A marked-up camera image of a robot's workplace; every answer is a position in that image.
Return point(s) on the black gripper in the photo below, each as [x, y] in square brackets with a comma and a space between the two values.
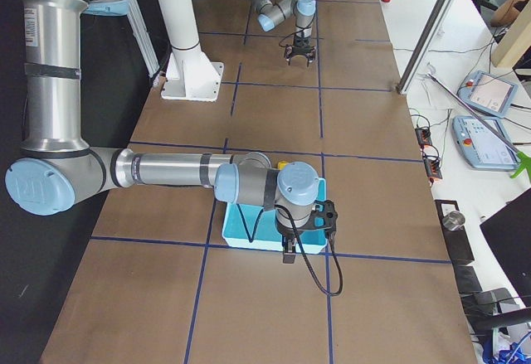
[299, 43]
[287, 230]

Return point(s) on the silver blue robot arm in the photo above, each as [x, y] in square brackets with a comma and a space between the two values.
[114, 89]
[271, 14]

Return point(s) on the turquoise plastic bin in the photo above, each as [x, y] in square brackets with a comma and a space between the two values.
[267, 236]

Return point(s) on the metal cup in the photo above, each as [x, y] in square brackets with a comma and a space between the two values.
[453, 221]

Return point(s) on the orange black connector strip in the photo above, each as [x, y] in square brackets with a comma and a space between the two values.
[429, 153]

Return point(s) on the far teach pendant tablet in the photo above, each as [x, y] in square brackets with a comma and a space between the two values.
[488, 93]

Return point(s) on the teach pendant tablet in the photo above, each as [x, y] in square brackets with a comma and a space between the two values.
[479, 147]
[488, 93]

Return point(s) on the near teach pendant tablet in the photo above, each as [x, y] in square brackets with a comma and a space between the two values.
[479, 147]

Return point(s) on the black laptop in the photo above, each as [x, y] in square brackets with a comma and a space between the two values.
[507, 233]

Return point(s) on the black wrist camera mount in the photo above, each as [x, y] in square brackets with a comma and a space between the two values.
[324, 217]

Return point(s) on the white pedestal column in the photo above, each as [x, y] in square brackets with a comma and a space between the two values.
[190, 74]

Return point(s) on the aluminium frame post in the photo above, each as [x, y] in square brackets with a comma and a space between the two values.
[433, 23]

